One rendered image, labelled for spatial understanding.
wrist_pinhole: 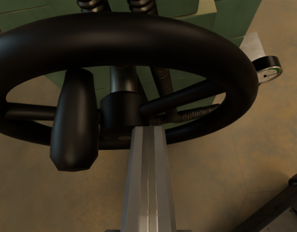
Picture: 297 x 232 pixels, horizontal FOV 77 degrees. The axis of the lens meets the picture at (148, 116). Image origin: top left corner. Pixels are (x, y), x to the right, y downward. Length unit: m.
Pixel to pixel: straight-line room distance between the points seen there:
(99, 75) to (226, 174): 0.81
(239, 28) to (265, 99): 0.85
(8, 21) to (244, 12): 0.38
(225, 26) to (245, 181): 0.82
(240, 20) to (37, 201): 1.21
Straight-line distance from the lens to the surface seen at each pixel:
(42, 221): 1.25
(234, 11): 0.37
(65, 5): 0.21
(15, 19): 0.38
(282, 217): 0.92
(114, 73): 0.24
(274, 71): 0.45
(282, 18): 1.60
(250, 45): 0.55
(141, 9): 0.18
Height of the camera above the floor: 1.02
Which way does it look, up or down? 69 degrees down
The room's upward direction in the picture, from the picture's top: 21 degrees counter-clockwise
